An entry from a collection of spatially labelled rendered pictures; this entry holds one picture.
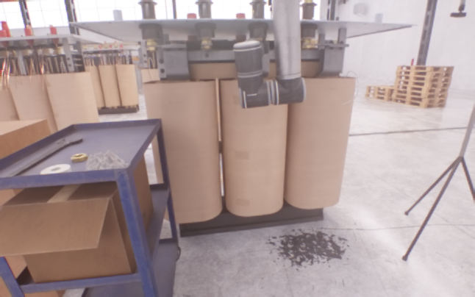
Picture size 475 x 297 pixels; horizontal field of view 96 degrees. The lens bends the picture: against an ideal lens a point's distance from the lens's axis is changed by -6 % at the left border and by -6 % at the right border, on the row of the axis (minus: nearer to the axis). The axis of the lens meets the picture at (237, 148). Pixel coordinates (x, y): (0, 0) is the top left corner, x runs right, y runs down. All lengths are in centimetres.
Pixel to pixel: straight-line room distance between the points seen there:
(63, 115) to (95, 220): 274
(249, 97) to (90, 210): 68
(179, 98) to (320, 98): 80
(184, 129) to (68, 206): 75
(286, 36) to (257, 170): 81
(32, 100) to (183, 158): 249
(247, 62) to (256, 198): 91
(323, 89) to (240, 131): 54
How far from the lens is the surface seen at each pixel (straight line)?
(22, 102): 359
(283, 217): 185
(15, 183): 80
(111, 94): 711
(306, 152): 152
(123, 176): 67
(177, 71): 131
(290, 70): 96
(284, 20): 95
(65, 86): 332
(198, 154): 136
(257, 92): 97
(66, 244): 70
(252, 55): 93
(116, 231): 79
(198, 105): 129
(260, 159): 141
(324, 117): 149
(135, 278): 89
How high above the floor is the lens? 115
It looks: 20 degrees down
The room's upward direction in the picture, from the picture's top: 1 degrees counter-clockwise
